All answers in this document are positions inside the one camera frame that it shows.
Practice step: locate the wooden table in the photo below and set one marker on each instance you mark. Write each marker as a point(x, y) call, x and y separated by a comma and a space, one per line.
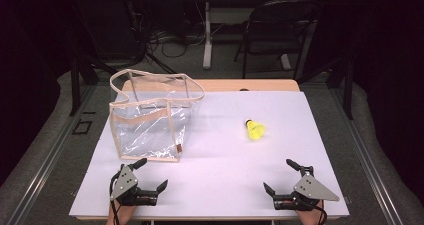
point(233, 85)

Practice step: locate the person's left hand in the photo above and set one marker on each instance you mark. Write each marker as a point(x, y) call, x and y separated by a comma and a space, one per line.
point(124, 215)

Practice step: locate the white table board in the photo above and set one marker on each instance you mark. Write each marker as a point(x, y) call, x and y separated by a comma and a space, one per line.
point(220, 171)

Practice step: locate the person's right hand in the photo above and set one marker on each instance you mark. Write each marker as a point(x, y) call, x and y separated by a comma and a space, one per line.
point(308, 216)

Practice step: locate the black folding chair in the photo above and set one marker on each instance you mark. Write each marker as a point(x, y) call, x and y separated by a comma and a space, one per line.
point(276, 28)

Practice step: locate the metal floor rail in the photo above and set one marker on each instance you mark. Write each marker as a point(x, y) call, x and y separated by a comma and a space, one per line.
point(43, 165)
point(370, 165)

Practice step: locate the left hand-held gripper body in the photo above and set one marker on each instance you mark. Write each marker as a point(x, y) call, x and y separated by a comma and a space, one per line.
point(126, 182)

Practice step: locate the transparent bag with beige trim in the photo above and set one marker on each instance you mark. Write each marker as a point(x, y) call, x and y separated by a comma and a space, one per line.
point(150, 135)

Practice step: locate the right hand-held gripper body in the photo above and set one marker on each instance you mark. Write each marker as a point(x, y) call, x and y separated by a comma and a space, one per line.
point(311, 188)

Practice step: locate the beige table with white legs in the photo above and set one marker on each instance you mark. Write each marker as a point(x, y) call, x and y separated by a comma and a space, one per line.
point(207, 35)

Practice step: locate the yellow shuttlecock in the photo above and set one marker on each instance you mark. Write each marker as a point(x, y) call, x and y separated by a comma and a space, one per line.
point(256, 130)

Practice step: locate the black floor outlet frame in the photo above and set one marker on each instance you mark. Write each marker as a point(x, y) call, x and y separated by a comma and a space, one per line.
point(82, 127)

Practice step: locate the black metal stand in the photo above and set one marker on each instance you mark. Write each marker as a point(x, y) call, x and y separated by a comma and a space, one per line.
point(75, 85)
point(348, 88)

